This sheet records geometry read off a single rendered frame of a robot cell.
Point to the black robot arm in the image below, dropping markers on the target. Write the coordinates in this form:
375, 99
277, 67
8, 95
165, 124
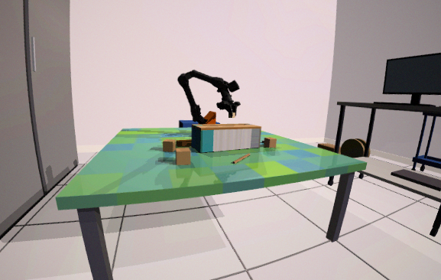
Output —
223, 86

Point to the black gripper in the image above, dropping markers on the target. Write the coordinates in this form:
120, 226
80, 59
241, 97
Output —
229, 104

